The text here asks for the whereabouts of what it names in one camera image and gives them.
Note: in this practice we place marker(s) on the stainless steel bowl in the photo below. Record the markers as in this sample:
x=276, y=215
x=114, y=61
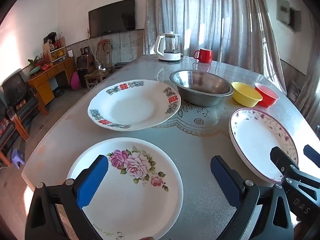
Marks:
x=200, y=97

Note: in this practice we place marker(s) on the dark wooden bench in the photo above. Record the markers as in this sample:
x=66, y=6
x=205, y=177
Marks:
x=121, y=65

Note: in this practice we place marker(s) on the yellow plastic bowl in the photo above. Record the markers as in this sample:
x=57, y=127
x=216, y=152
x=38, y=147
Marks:
x=246, y=97

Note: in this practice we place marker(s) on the pink bag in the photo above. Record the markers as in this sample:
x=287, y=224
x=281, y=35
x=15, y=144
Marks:
x=75, y=81

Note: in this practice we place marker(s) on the black armchair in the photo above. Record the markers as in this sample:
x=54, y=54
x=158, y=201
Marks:
x=17, y=92
x=3, y=135

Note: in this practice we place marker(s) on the white plate with pink roses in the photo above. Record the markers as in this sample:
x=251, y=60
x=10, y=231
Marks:
x=135, y=205

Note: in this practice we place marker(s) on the orange wooden desk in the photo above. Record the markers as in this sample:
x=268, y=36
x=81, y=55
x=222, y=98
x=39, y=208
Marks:
x=41, y=87

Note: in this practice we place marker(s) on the small wooden desk shelf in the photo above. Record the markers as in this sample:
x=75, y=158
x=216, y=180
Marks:
x=56, y=52

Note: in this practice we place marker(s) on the wooden chair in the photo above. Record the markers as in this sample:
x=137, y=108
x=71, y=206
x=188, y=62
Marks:
x=96, y=76

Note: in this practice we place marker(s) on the wide sheer grey curtain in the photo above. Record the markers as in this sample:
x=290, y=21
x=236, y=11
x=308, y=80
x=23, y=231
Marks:
x=212, y=17

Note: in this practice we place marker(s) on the white plate with purple floral rim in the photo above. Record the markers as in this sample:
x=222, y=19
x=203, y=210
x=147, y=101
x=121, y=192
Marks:
x=252, y=140

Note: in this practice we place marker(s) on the wall electrical panel box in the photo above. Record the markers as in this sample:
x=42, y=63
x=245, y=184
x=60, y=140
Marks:
x=287, y=12

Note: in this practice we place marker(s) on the patterned cushion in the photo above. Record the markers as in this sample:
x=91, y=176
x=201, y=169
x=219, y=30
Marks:
x=295, y=88

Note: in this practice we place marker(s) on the green potted plant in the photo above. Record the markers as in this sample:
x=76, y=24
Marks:
x=35, y=66

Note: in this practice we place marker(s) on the narrow sheer grey curtain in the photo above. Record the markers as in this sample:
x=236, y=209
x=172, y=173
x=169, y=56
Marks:
x=308, y=92

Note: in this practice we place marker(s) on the black portable speaker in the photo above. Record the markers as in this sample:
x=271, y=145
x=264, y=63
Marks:
x=83, y=63

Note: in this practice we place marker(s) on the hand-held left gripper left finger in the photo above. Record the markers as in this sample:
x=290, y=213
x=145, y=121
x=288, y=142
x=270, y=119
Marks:
x=92, y=180

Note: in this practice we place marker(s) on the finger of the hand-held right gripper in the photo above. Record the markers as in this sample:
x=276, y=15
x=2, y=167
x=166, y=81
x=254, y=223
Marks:
x=312, y=155
x=281, y=158

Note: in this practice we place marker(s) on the purple plastic stool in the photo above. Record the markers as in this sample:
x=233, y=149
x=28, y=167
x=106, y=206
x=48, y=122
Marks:
x=17, y=156

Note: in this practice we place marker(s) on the black flat television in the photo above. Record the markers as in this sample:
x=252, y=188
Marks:
x=112, y=17

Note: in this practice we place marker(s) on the red plastic bowl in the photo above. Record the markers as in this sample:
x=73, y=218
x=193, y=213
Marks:
x=268, y=97

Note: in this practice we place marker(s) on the white power strip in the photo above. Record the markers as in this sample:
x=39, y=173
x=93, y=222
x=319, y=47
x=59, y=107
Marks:
x=101, y=67

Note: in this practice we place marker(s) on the white plate with red characters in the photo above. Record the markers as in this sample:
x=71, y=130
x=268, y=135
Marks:
x=132, y=107

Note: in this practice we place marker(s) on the red mug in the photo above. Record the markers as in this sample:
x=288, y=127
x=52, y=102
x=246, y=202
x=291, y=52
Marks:
x=205, y=56

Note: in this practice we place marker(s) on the white electric glass kettle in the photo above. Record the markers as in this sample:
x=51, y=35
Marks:
x=170, y=55

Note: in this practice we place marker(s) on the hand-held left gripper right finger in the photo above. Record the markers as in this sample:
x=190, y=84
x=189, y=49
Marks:
x=225, y=180

